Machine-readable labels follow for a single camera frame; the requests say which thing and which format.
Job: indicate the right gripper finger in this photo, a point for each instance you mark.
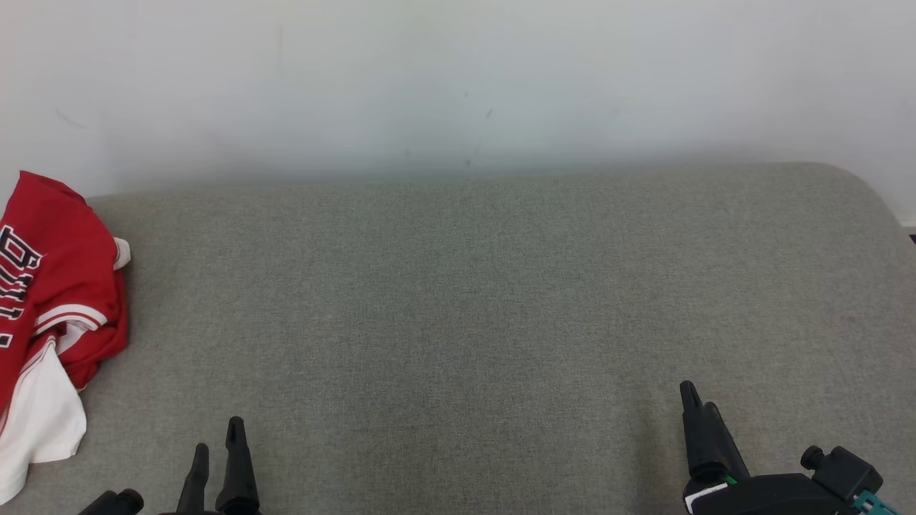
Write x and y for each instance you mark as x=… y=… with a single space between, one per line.
x=724 y=450
x=693 y=429

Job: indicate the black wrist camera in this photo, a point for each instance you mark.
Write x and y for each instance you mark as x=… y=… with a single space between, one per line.
x=118 y=502
x=848 y=472

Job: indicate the grey fabric sofa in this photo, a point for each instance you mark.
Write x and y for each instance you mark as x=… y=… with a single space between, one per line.
x=458 y=322

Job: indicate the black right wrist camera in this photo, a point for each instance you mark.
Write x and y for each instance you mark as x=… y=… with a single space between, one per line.
x=848 y=472

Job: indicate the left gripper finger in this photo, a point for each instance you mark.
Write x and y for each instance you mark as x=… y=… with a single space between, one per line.
x=195 y=486
x=237 y=472

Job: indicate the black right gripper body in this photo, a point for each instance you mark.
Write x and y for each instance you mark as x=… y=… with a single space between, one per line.
x=780 y=497

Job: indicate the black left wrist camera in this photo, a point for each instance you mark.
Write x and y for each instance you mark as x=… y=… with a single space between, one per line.
x=118 y=502

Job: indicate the red number 23 jersey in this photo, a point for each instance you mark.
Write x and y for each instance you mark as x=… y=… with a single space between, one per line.
x=43 y=272

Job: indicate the teal right camera plug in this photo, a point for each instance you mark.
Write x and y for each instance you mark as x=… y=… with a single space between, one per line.
x=874 y=504

